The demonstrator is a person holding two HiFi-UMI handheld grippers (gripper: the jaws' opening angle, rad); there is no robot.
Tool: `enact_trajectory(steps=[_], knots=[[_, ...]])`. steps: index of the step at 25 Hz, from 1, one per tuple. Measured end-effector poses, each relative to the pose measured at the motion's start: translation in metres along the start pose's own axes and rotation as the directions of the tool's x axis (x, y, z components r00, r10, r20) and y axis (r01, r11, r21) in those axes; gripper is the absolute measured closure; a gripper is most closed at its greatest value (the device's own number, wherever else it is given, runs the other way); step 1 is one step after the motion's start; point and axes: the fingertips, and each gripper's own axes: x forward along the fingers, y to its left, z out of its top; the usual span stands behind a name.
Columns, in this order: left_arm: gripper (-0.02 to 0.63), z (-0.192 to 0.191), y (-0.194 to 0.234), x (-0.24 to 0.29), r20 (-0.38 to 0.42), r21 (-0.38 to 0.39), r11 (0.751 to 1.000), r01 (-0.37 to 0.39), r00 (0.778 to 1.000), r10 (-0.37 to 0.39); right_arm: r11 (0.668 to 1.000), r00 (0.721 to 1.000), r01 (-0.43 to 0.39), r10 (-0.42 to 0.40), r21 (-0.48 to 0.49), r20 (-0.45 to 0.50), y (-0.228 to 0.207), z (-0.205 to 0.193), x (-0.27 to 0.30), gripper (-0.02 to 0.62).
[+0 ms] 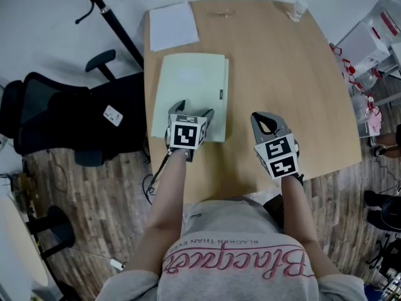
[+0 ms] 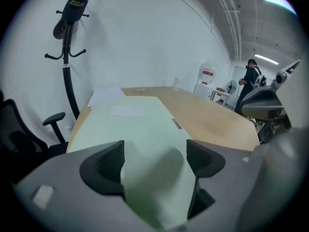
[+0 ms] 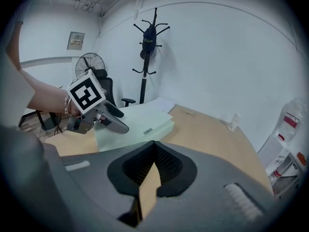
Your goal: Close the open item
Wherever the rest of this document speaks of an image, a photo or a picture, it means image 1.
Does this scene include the black shoes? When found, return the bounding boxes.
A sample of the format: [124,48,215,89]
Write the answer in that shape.
[363,189,401,232]

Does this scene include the grey shirt with pink print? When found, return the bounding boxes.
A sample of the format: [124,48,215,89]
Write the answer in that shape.
[95,196,369,301]

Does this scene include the white round table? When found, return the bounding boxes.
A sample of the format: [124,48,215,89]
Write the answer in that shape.
[0,195,49,288]

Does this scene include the person's right forearm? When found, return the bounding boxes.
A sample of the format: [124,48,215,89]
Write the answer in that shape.
[279,173,343,279]

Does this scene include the pale green folder item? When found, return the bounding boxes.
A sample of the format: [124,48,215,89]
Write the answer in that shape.
[151,53,230,143]

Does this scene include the person's left forearm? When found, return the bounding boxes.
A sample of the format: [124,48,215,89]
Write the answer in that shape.
[125,148,189,277]

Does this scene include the pink cloth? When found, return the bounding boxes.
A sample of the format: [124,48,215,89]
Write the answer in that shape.
[365,111,383,138]

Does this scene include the white storage boxes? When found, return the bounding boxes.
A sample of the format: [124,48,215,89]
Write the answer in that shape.
[335,0,401,82]

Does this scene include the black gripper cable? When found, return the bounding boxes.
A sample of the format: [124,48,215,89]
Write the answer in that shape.
[142,149,172,205]

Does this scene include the black office chair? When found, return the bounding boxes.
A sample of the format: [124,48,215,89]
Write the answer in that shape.
[0,49,148,168]

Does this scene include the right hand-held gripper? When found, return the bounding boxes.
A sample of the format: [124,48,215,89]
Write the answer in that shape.
[250,111,305,185]

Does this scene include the black coat stand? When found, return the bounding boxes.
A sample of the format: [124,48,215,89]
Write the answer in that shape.
[48,0,145,71]

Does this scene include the white paper sheet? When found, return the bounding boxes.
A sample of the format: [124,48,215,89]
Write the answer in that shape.
[148,1,201,53]

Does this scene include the black wheeled chair base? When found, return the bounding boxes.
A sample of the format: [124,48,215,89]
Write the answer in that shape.
[365,233,401,279]

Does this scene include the white power adapter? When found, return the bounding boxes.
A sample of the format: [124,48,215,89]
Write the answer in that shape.
[109,258,127,272]

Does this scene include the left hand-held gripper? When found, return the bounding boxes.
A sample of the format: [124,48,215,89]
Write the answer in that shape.
[165,99,216,162]

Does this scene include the white tag on chair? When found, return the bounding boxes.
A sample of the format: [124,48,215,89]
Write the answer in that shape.
[103,104,124,127]

